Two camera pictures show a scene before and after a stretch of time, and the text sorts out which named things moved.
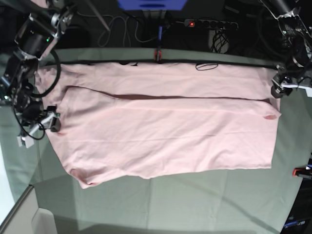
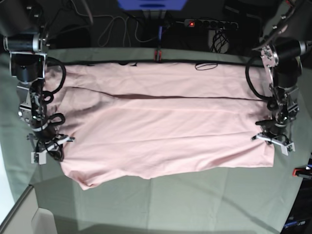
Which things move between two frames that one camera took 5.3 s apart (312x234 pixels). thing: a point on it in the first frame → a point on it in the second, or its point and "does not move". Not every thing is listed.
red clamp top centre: [158, 55] does not move
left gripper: [34, 115] → [48, 139]
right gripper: [281, 82] → [276, 127]
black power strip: [210, 24] does not move
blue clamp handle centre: [160, 32] does not move
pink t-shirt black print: [123, 121] does not move
